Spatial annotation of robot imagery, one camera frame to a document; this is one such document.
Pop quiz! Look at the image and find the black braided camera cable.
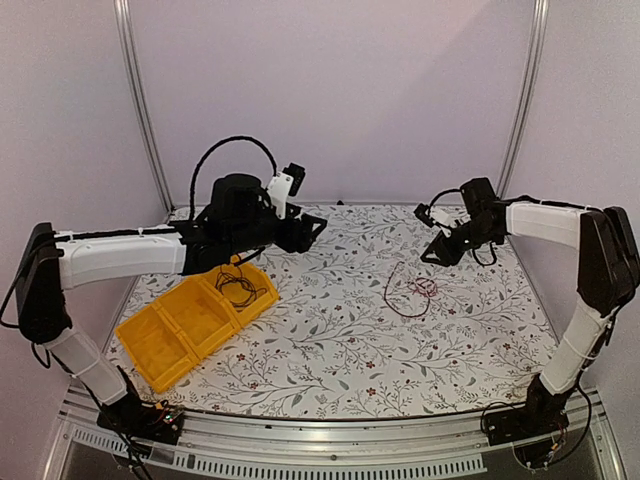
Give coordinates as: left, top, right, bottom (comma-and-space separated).
188, 135, 279, 221
428, 187, 464, 214

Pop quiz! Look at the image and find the left arm base electronics board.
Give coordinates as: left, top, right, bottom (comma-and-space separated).
97, 395, 185, 445

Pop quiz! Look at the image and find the right arm base electronics board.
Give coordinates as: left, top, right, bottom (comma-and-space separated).
480, 401, 593, 472

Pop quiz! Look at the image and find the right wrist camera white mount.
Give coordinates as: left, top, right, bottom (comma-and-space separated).
414, 203, 461, 238

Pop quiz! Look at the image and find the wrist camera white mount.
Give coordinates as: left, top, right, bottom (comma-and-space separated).
266, 163, 306, 220
414, 203, 461, 238

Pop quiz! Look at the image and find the floral patterned table mat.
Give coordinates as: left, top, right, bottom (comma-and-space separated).
163, 205, 557, 419

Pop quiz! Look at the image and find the black braided left camera cable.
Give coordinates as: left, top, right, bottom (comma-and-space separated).
188, 135, 279, 221

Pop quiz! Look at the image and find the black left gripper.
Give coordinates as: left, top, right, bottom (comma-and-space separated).
227, 204, 328, 257

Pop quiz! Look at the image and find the aluminium front frame rail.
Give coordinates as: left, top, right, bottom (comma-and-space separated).
44, 386, 627, 479

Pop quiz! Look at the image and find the red thin cable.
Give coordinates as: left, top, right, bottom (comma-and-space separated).
407, 277, 440, 300
382, 260, 432, 319

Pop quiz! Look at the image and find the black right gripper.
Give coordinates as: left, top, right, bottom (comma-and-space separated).
421, 219, 500, 268

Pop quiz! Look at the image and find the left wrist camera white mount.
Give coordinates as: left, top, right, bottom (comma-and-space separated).
266, 163, 306, 220

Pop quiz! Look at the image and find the aluminium left corner post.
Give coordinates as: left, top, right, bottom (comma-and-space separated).
113, 0, 175, 213

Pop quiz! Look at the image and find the black thin cable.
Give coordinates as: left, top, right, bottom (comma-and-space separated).
214, 263, 269, 307

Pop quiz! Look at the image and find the aluminium corner post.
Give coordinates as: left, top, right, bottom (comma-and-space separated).
113, 0, 175, 213
496, 0, 550, 197

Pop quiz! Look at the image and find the black braided right camera cable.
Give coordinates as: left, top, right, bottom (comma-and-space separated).
428, 187, 464, 214

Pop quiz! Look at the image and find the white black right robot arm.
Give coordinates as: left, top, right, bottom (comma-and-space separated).
414, 177, 639, 436

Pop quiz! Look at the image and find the aluminium right corner post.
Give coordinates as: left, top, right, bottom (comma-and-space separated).
496, 0, 550, 197

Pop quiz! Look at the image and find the yellow divided plastic bin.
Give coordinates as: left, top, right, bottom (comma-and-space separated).
115, 263, 279, 394

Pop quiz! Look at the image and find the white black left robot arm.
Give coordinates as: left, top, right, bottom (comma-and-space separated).
8, 172, 327, 434

